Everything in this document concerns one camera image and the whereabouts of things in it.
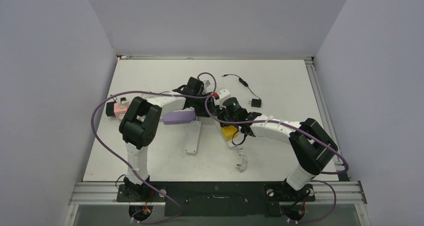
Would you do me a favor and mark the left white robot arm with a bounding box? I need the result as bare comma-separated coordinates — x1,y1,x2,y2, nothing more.
118,77,214,201

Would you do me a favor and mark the yellow cube plug adapter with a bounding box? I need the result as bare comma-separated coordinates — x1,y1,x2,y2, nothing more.
220,125,239,142

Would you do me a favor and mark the purple power strip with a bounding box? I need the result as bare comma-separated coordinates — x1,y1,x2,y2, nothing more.
162,110,197,125

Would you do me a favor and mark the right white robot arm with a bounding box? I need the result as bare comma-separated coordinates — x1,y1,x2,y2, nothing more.
205,97,339,200

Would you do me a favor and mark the purple cable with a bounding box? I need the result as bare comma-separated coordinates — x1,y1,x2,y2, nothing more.
90,72,218,225
203,94,350,225

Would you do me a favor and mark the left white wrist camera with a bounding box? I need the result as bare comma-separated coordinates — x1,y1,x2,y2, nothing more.
202,80,211,91

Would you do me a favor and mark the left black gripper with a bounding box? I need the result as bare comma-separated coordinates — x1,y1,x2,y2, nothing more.
192,92,217,118

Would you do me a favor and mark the pink cube socket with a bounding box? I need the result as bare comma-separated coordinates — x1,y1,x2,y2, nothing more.
113,100,129,121

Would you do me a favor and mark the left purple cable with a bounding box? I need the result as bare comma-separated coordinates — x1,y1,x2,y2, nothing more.
90,72,218,225

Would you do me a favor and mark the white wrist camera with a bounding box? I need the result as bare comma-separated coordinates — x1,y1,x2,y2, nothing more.
202,80,211,91
213,88,232,102

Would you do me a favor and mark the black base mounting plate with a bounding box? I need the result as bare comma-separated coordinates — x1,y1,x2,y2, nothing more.
116,181,316,218

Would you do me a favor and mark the white flat power strip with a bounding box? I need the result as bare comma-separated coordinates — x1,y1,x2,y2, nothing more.
184,121,202,156

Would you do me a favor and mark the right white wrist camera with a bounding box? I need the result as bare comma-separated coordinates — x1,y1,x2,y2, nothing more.
213,88,232,102

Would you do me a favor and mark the black plug adapter with cable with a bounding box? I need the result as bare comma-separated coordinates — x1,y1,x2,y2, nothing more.
221,73,263,109

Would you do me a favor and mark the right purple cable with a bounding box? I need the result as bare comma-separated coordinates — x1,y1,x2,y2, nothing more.
203,94,350,225

